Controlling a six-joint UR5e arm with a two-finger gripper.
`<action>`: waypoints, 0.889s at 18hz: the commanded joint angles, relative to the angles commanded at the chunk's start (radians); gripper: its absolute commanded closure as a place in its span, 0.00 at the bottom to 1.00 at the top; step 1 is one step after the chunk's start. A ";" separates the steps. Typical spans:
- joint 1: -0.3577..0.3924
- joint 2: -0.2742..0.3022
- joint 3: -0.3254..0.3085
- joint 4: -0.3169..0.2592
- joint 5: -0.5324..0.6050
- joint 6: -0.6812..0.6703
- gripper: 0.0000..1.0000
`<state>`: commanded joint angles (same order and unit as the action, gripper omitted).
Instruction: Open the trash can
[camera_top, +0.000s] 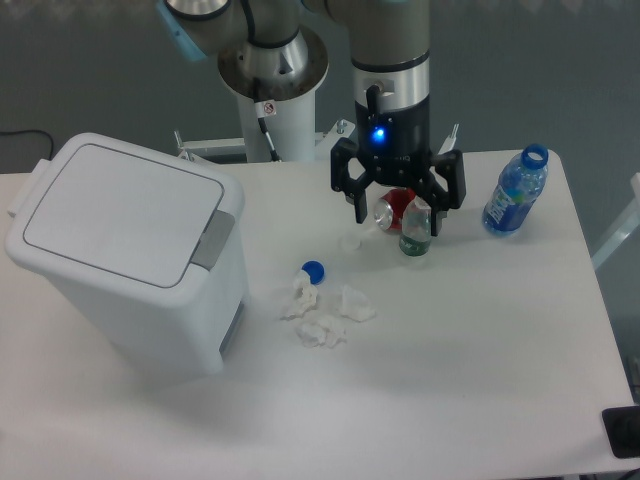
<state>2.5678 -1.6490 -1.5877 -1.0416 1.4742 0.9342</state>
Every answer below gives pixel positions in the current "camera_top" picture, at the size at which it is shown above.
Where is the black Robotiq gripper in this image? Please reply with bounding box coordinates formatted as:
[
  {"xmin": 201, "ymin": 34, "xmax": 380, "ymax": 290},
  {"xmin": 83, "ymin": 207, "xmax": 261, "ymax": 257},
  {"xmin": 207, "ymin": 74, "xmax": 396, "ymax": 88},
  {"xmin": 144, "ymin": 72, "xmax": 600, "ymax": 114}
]
[{"xmin": 330, "ymin": 98, "xmax": 466, "ymax": 237}]

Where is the white plastic trash can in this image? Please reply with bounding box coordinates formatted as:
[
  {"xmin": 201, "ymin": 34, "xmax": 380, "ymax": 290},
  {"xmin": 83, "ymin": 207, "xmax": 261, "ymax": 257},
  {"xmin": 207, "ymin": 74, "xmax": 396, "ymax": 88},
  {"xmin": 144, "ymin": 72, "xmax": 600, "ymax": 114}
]
[{"xmin": 5, "ymin": 133, "xmax": 248, "ymax": 376}]

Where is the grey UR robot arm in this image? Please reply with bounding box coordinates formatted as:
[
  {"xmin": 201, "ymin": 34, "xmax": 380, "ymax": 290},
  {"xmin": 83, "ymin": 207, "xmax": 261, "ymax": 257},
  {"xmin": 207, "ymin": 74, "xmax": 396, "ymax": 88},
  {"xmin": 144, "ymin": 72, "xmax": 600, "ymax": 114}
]
[{"xmin": 157, "ymin": 1, "xmax": 466, "ymax": 235}]

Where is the crushed red soda can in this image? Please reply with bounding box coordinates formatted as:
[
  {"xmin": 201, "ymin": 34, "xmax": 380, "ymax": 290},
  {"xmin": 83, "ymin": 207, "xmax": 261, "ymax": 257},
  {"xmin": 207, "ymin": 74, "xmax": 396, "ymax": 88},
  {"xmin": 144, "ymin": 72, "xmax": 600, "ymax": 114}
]
[{"xmin": 374, "ymin": 188, "xmax": 415, "ymax": 231}]

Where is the clear green-label plastic bottle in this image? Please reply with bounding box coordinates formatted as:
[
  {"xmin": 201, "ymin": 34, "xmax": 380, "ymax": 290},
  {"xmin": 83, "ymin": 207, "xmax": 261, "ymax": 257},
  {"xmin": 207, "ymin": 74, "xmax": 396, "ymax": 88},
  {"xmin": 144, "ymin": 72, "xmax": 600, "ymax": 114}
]
[{"xmin": 399, "ymin": 196, "xmax": 432, "ymax": 257}]

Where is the blue plastic drink bottle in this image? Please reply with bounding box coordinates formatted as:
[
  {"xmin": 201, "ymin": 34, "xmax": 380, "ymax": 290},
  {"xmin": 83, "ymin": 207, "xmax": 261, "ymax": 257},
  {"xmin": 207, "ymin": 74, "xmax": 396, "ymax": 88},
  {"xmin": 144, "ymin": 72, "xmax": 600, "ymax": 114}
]
[{"xmin": 482, "ymin": 143, "xmax": 549, "ymax": 236}]

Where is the blue bottle cap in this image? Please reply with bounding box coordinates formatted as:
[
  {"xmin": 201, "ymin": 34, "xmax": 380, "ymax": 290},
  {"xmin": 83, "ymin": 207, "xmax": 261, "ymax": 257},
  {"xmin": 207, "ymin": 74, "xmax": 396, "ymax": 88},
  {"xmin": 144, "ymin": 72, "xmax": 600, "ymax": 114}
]
[{"xmin": 301, "ymin": 260, "xmax": 325, "ymax": 285}]

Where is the crumpled white tissue right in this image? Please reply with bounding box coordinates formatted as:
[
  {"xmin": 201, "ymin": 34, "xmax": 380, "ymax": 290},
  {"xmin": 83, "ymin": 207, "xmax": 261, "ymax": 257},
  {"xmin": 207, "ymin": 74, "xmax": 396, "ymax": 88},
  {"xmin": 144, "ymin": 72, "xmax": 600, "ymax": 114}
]
[{"xmin": 338, "ymin": 285, "xmax": 376, "ymax": 323}]

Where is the crumpled white tissue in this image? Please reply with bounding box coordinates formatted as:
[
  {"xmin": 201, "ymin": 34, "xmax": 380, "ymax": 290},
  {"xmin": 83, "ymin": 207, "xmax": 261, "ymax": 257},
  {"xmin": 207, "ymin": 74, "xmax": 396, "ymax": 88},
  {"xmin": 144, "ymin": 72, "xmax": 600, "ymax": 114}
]
[
  {"xmin": 338, "ymin": 285, "xmax": 376, "ymax": 323},
  {"xmin": 281, "ymin": 270, "xmax": 318, "ymax": 320},
  {"xmin": 295, "ymin": 314, "xmax": 346, "ymax": 349}
]

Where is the crumpled white tissue left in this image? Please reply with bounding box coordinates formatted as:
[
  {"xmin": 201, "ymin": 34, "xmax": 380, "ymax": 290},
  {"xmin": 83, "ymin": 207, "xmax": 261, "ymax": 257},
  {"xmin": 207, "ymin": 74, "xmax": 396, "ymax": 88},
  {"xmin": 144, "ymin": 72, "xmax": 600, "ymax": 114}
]
[{"xmin": 281, "ymin": 270, "xmax": 318, "ymax": 320}]

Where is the crumpled white tissue bottom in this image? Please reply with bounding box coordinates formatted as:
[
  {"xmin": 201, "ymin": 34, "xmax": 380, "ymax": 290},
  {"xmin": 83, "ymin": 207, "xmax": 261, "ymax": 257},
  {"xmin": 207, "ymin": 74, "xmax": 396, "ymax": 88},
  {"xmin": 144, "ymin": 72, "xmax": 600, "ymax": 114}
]
[{"xmin": 295, "ymin": 314, "xmax": 346, "ymax": 349}]

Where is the black device at corner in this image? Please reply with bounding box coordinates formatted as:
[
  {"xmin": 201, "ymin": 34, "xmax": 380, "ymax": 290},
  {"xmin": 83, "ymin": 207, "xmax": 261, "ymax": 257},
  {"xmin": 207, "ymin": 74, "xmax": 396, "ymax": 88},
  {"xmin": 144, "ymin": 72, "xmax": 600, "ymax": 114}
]
[{"xmin": 602, "ymin": 405, "xmax": 639, "ymax": 459}]

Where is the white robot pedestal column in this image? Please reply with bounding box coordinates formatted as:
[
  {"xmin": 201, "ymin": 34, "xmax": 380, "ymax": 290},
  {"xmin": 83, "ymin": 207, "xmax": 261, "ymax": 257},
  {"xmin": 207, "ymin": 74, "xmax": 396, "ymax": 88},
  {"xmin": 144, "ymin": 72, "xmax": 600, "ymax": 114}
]
[{"xmin": 236, "ymin": 93, "xmax": 316, "ymax": 163}]

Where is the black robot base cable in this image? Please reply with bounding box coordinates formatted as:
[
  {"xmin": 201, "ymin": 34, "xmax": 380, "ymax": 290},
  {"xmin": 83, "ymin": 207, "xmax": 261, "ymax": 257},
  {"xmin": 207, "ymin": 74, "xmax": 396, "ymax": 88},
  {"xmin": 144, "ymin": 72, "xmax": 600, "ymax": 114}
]
[{"xmin": 252, "ymin": 74, "xmax": 284, "ymax": 163}]

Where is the white frame at right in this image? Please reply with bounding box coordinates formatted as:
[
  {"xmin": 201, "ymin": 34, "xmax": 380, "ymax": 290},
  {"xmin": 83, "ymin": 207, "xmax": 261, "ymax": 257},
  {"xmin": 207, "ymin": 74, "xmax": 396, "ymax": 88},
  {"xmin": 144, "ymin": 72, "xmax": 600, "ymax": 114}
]
[{"xmin": 591, "ymin": 173, "xmax": 639, "ymax": 271}]

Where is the black floor cable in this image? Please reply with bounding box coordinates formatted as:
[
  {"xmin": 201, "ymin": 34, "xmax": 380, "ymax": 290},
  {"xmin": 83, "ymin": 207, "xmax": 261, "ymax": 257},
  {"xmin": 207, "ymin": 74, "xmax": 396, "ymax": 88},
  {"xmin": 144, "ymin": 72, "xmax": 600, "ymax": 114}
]
[{"xmin": 0, "ymin": 129, "xmax": 55, "ymax": 156}]

